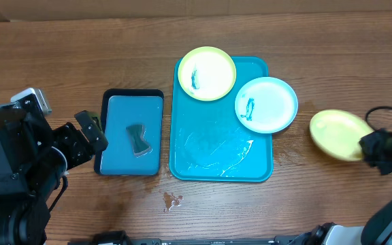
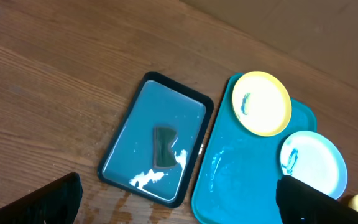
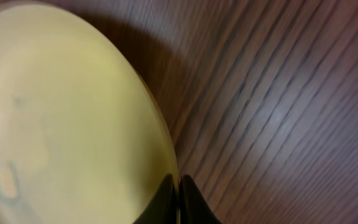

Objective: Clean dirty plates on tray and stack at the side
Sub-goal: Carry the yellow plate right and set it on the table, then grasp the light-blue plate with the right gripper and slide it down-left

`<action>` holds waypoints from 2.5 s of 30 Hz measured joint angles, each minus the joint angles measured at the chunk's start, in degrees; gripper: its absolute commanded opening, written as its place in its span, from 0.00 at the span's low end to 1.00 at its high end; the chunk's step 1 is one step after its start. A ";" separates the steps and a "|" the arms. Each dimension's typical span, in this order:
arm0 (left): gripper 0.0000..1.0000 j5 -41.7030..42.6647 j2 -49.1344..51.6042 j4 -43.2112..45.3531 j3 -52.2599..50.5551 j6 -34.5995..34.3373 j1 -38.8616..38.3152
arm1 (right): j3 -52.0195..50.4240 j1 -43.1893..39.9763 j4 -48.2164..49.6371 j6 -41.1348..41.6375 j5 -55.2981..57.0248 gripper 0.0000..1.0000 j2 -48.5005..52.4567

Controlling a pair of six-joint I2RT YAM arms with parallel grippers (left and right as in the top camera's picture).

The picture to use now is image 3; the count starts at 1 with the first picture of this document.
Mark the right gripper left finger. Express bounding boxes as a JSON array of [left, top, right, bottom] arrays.
[[134, 174, 177, 224]]

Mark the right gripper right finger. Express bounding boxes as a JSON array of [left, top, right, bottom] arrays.
[[179, 175, 221, 224]]

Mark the yellow-green plate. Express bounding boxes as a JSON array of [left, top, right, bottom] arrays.
[[0, 2, 178, 223]]

